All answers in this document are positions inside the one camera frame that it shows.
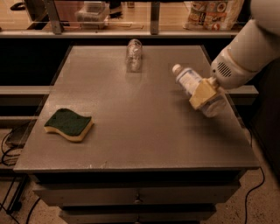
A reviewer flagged grey drawer cabinet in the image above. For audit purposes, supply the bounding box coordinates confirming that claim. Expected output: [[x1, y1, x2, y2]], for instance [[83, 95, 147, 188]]
[[33, 180, 240, 224]]

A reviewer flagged black cable right floor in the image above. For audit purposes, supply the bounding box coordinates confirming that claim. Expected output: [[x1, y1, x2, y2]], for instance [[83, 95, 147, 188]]
[[243, 128, 266, 224]]

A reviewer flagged printed snack bag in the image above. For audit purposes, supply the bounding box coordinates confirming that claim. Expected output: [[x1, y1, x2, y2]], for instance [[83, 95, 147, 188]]
[[183, 0, 244, 31]]

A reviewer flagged blue label plastic bottle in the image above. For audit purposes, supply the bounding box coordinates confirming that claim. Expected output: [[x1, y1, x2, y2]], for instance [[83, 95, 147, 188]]
[[172, 64, 226, 117]]

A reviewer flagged green yellow sponge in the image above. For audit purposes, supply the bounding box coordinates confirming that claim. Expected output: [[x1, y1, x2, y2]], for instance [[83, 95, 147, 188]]
[[44, 108, 94, 143]]

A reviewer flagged metal shelf rail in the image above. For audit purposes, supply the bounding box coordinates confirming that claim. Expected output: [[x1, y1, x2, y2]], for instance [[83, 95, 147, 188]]
[[0, 0, 249, 39]]

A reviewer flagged black cables left floor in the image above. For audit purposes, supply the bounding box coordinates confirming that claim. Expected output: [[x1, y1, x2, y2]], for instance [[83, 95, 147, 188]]
[[0, 122, 42, 224]]

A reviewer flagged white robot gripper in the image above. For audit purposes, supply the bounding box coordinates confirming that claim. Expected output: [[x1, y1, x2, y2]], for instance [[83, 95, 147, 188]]
[[189, 48, 256, 109]]

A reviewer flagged clear plastic storage box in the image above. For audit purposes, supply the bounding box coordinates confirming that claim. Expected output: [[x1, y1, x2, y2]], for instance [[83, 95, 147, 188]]
[[75, 1, 109, 30]]

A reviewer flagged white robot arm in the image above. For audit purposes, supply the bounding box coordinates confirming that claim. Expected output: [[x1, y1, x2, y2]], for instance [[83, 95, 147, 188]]
[[188, 0, 280, 109]]

